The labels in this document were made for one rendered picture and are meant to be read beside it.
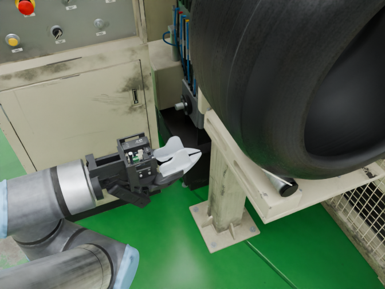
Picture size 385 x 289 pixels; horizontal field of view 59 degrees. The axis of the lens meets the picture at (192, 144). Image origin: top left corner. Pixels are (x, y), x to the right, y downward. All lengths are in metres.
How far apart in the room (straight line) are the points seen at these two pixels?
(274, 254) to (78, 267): 1.27
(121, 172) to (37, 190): 0.14
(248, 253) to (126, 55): 1.04
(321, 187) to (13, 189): 0.69
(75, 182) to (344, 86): 0.72
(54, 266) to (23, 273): 0.05
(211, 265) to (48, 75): 1.05
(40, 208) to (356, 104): 0.76
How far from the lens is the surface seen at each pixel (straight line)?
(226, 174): 1.30
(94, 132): 1.38
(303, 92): 0.49
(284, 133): 0.54
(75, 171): 0.60
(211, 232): 1.70
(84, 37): 1.20
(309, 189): 0.91
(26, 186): 0.61
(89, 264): 0.56
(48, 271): 0.49
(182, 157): 0.63
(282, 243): 1.74
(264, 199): 0.79
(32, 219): 0.61
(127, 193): 0.65
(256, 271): 1.65
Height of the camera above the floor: 1.51
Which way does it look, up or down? 47 degrees down
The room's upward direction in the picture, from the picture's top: straight up
